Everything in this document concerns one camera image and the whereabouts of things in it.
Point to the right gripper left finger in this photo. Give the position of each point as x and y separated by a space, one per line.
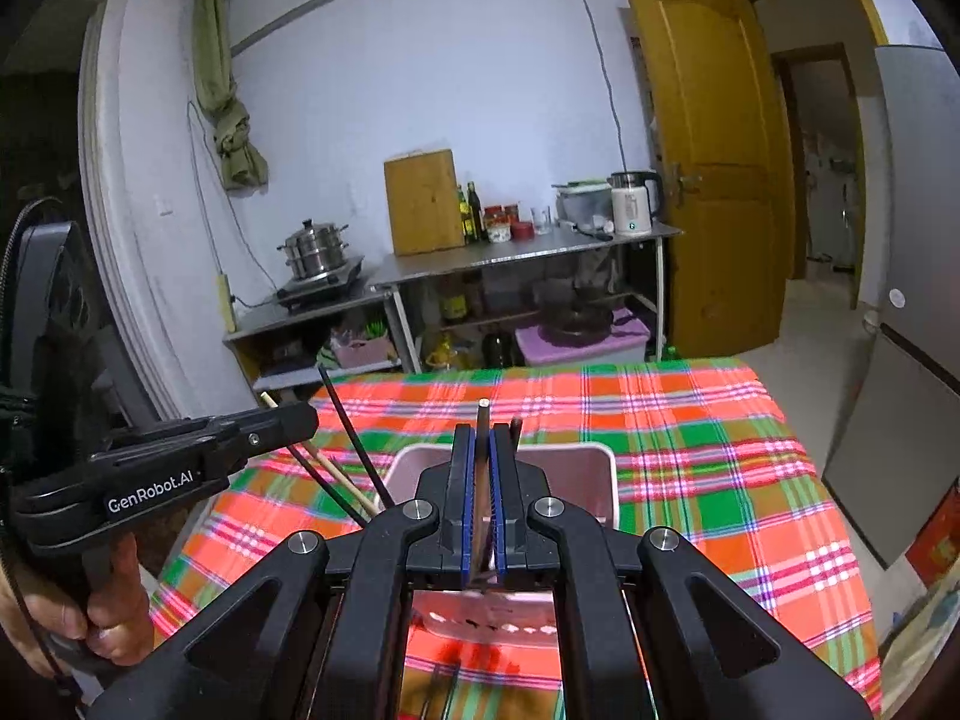
318 627

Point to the silver refrigerator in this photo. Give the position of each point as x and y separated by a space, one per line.
898 454

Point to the black chopstick patterned end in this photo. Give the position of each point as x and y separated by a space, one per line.
327 487

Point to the green hanging curtain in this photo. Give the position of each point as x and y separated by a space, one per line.
241 164

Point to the purple storage box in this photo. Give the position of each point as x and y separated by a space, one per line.
541 345

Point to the stainless steel steamer pot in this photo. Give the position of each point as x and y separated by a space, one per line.
315 249

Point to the white electric kettle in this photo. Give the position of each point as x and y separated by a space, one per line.
635 196

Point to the pink plastic utensil holder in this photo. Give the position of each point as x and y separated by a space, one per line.
583 474

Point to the person's left hand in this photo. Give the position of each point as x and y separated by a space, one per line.
116 623

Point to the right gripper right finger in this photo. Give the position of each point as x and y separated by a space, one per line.
647 626

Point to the black frying pan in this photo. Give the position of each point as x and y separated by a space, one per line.
579 325

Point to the wooden cutting board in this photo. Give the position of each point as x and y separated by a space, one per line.
423 203

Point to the dark oil bottle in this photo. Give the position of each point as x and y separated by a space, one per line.
477 213

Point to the steel kitchen shelf table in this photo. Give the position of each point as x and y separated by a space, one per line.
520 258

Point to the black induction cooker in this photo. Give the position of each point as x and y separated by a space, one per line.
320 288

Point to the red lidded jar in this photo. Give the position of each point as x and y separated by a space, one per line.
503 224

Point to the plaid tablecloth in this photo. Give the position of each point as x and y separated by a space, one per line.
700 446

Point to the beige power strip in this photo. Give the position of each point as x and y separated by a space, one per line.
225 303

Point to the yellow wooden door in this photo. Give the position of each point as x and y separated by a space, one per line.
725 161

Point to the grey rice cooker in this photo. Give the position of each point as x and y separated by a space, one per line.
588 204

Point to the light wooden chopstick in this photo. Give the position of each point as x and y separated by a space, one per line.
330 464

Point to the low steel side shelf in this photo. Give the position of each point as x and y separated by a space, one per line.
279 349

